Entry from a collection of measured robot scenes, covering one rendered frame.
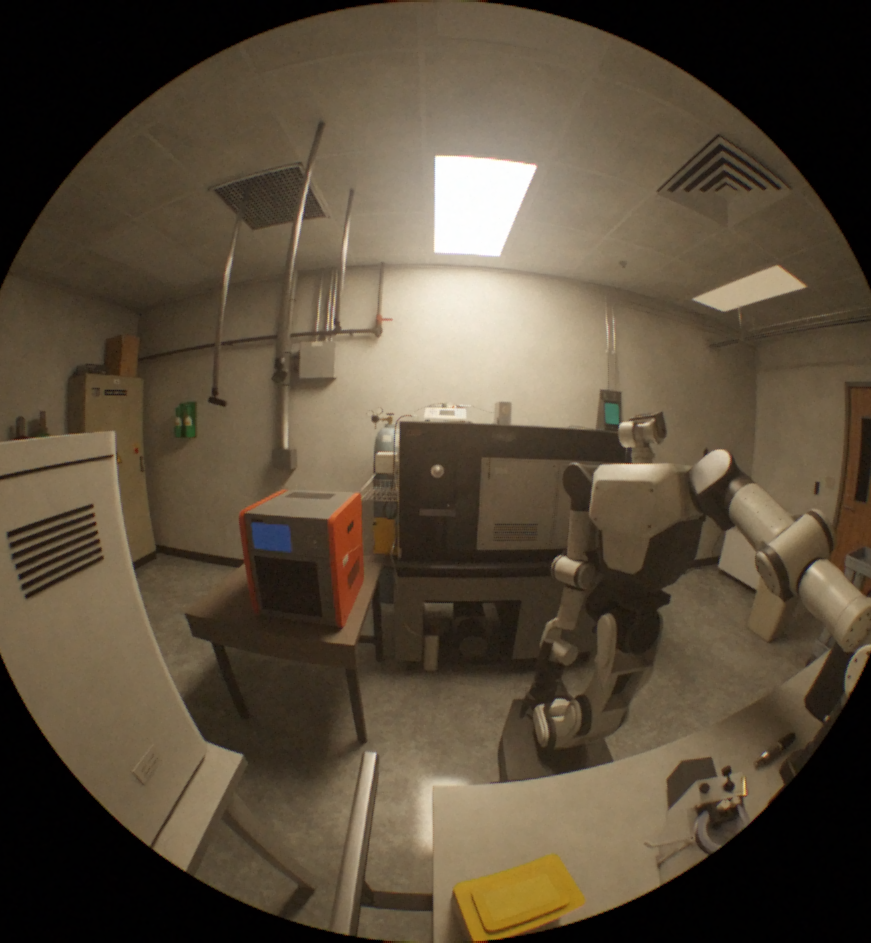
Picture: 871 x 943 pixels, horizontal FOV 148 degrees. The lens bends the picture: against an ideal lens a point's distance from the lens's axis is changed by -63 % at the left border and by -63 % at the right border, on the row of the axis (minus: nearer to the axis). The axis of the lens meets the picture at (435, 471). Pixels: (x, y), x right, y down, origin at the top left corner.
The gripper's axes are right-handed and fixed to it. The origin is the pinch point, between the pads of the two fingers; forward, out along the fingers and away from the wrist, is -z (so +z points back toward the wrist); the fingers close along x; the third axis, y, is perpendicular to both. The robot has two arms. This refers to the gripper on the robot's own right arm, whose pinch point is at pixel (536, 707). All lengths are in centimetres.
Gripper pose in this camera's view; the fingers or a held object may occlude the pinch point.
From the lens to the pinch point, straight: 122.8
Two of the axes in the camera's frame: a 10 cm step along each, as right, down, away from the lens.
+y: 3.8, 0.0, -9.3
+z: 2.2, -9.7, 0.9
